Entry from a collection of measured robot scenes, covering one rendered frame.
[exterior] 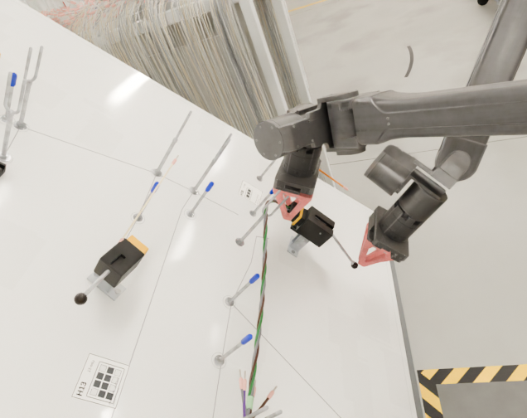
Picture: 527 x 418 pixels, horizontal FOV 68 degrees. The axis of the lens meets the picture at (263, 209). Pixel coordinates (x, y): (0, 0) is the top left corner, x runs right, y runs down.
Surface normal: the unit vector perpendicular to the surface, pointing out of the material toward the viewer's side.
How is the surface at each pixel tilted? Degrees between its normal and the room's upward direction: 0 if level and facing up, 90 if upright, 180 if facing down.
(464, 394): 0
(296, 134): 79
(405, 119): 72
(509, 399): 0
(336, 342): 51
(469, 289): 0
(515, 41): 55
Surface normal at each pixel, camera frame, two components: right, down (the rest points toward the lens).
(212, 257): 0.53, -0.59
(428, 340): -0.33, -0.72
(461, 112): -0.80, 0.35
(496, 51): -0.41, 0.11
